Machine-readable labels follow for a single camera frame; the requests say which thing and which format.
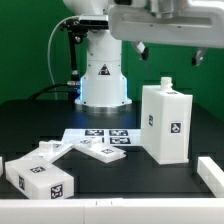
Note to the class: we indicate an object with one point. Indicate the white front rail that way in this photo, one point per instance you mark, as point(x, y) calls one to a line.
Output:
point(113, 211)

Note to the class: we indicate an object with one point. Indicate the white left door panel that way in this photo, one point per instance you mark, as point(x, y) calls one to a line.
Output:
point(49, 150)

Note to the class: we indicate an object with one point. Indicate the white marker base sheet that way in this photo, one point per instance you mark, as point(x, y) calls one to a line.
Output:
point(115, 137)

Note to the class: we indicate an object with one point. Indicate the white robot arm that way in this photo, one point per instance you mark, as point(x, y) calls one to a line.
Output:
point(103, 86)

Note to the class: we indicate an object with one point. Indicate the black camera on stand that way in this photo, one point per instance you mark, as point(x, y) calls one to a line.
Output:
point(77, 29)

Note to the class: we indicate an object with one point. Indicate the white right rail block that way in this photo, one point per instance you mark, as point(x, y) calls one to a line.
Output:
point(212, 175)

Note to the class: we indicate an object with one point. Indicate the white cabinet box part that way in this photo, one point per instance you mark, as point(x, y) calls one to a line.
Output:
point(39, 179)

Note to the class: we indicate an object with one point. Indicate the white left rail block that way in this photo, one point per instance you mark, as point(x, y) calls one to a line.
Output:
point(1, 166)

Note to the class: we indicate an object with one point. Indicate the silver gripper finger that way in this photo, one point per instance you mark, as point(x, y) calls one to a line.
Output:
point(142, 50)
point(199, 56)

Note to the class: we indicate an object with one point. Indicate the white door panel with knob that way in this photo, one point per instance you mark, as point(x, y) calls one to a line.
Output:
point(95, 148)

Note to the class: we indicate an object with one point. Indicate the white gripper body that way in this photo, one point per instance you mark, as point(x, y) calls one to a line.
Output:
point(198, 23)

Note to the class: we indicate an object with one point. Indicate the white rail block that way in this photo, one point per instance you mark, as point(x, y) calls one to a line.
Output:
point(212, 175)
point(1, 166)

